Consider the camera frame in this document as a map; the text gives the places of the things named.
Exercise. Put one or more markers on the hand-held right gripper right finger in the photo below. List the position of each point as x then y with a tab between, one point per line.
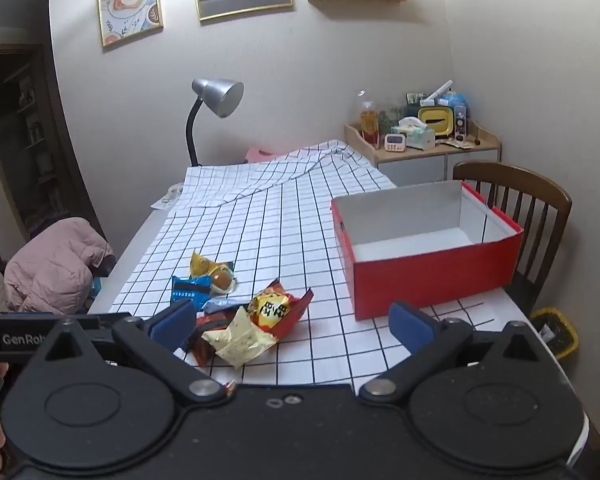
409	327

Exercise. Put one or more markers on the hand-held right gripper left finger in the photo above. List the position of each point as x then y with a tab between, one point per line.
172	324

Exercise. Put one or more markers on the dark blue snack packet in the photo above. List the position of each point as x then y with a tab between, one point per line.
187	291

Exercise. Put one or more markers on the dark red snack packet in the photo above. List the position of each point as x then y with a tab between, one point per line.
202	347

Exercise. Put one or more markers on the red cardboard box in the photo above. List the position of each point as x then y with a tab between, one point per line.
430	280

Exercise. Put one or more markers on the light blue cookie packet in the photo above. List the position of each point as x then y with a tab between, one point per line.
225	303

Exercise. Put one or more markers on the yellow egg snack packet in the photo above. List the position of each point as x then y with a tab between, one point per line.
220	275

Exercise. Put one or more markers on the red yellow snack packet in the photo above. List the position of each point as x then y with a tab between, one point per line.
275	310

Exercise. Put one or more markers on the pale yellow snack packet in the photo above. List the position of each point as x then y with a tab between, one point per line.
240	345

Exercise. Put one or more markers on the pink padded jacket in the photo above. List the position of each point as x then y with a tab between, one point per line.
55	265

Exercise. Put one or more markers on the printed paper leaflet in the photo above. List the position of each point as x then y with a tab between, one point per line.
167	196

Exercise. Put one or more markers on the white checked tablecloth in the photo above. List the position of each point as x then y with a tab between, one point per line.
280	220

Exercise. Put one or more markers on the yellow trash bin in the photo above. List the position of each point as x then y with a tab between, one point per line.
562	332

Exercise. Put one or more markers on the wooden storage cabinet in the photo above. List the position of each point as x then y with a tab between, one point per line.
415	167

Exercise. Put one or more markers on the brown wooden chair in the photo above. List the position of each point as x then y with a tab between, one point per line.
510	175

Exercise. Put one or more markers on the white kitchen timer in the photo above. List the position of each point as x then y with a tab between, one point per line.
395	142

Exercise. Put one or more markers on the pink cloth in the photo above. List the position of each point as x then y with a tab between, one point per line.
260	154

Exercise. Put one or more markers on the pale green tissue box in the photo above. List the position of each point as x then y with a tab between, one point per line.
417	135

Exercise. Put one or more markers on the dark wooden bookshelf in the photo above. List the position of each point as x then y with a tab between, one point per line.
25	135

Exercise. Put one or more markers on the orange drink bottle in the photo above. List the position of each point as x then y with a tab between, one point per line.
370	125

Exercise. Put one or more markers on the yellow tissue holder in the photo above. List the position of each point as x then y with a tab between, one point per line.
435	121

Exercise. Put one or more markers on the grey desk lamp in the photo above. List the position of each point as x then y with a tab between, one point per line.
220	92

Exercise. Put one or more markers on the white tube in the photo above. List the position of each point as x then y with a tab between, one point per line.
437	92

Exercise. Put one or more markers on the framed food picture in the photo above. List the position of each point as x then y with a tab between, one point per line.
130	2

